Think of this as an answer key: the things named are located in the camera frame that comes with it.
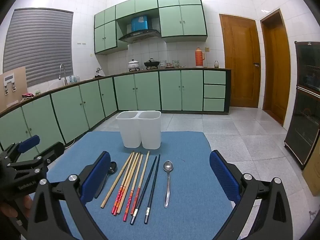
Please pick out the black range hood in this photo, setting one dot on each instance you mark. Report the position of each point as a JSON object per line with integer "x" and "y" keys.
{"x": 140, "y": 35}

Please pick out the small glass jar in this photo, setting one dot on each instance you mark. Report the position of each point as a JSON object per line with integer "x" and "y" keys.
{"x": 216, "y": 65}

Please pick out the black wok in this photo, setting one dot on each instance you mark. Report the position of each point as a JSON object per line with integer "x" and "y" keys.
{"x": 151, "y": 63}

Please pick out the green base cabinets with counter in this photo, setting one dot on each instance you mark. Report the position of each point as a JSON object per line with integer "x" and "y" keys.
{"x": 147, "y": 90}

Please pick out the white cooking pot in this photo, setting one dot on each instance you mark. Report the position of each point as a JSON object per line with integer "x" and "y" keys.
{"x": 133, "y": 65}

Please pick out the black chopstick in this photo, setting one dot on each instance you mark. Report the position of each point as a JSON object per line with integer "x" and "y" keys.
{"x": 143, "y": 190}
{"x": 153, "y": 189}

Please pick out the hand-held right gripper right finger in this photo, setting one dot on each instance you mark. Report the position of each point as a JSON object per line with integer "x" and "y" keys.
{"x": 225, "y": 177}

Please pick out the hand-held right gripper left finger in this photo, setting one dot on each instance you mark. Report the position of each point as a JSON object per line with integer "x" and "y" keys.
{"x": 97, "y": 177}

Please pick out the grey window blind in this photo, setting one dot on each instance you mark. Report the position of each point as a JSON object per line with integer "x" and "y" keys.
{"x": 37, "y": 42}

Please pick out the dark glass-front cabinet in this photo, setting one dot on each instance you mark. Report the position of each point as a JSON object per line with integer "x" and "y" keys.
{"x": 305, "y": 120}

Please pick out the cardboard box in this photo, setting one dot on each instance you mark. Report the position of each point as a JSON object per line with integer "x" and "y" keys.
{"x": 313, "y": 175}

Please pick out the brown board with clips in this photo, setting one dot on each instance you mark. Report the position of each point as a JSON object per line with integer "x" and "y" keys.
{"x": 20, "y": 90}

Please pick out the person's left hand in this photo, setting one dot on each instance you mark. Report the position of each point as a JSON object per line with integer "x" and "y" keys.
{"x": 13, "y": 207}

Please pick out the orange thermos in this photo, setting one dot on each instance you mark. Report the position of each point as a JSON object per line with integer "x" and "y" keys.
{"x": 199, "y": 58}

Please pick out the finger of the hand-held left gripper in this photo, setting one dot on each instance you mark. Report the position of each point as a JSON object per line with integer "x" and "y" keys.
{"x": 28, "y": 142}
{"x": 50, "y": 152}

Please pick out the blue mat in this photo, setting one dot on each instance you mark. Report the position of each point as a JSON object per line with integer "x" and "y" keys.
{"x": 190, "y": 180}

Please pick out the metal spoon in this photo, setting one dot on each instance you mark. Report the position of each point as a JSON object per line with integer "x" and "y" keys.
{"x": 168, "y": 166}

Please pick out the bottles by sink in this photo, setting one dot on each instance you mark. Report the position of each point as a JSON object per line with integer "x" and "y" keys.
{"x": 74, "y": 79}

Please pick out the red cloth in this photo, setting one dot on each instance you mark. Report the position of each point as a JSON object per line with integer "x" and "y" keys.
{"x": 27, "y": 95}

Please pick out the metal kettle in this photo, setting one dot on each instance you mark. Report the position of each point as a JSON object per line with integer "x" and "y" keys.
{"x": 98, "y": 72}

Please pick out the blue box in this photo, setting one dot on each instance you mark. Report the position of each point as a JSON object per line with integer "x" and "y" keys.
{"x": 139, "y": 23}

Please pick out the black spoon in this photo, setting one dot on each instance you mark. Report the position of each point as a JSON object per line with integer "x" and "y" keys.
{"x": 113, "y": 168}

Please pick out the wooden door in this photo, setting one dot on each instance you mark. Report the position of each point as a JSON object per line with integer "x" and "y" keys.
{"x": 240, "y": 62}
{"x": 277, "y": 75}

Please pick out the metal sink faucet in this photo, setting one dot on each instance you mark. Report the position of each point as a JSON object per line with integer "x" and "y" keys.
{"x": 64, "y": 74}

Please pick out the green wall cabinets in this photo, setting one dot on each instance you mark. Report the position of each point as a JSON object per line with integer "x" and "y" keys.
{"x": 192, "y": 20}

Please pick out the white double utensil holder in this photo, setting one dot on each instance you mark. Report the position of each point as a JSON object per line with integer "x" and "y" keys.
{"x": 150, "y": 130}

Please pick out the glass cup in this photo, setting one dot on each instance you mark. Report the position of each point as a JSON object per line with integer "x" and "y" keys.
{"x": 163, "y": 64}
{"x": 175, "y": 63}

